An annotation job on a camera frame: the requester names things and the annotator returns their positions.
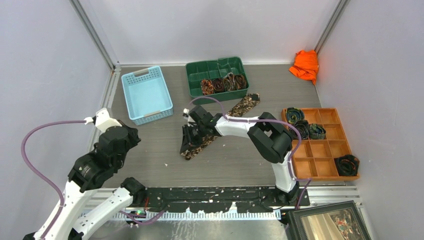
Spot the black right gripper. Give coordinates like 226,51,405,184
181,122,208,153

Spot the brown floral tie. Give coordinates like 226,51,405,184
180,93,261,161

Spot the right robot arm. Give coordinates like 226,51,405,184
180,105,299,206

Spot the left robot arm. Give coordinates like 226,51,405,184
24,120,147,240

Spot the multicolour rolled tie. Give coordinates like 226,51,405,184
200,79,215,96

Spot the light blue plastic basket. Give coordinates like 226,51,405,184
121,66,174,126

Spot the dark red rolled tie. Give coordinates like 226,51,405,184
211,78,226,94

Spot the green divided plastic bin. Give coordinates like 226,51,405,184
185,56,250,105

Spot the orange grey rolled tie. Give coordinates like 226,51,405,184
223,72,237,92

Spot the brown rolled tie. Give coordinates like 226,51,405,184
233,74,248,90

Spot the blue green rolled tie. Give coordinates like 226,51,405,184
285,107,305,124

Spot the dark grey rolled tie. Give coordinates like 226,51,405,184
288,119,309,140

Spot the orange wooden divided tray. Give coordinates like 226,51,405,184
281,108,360,181

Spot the dark teal rolled tie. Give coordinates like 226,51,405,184
308,123,327,140

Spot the orange cloth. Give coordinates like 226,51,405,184
289,50,319,86

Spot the black rolled tie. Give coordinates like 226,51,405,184
334,154,360,177

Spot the framed picture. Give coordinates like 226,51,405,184
281,200,372,240

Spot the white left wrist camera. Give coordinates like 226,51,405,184
83,107,123,133

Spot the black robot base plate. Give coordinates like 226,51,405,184
125,186,310,215

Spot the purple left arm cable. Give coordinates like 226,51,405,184
20,119,167,240

